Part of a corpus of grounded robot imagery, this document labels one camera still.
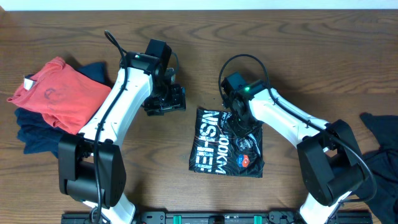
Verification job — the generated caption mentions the black jersey with orange lines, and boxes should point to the black jersey with orange lines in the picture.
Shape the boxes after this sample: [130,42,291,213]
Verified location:
[188,108,265,178]

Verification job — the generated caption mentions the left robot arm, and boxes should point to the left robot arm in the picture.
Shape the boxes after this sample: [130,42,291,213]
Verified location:
[58,51,186,223]

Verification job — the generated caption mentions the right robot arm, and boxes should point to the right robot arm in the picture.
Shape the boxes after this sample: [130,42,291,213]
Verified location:
[221,78,373,223]

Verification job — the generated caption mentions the folded orange t-shirt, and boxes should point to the folded orange t-shirt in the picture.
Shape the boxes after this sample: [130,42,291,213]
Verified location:
[7,57,111,134]

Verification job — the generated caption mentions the plain black garment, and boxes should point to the plain black garment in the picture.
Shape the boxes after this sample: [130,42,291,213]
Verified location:
[360,113,397,223]

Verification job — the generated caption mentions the small black looped cable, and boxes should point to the small black looped cable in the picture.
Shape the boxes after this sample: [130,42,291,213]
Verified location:
[267,210,299,224]

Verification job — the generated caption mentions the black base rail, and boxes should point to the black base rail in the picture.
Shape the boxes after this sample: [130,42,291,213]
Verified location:
[60,210,374,224]

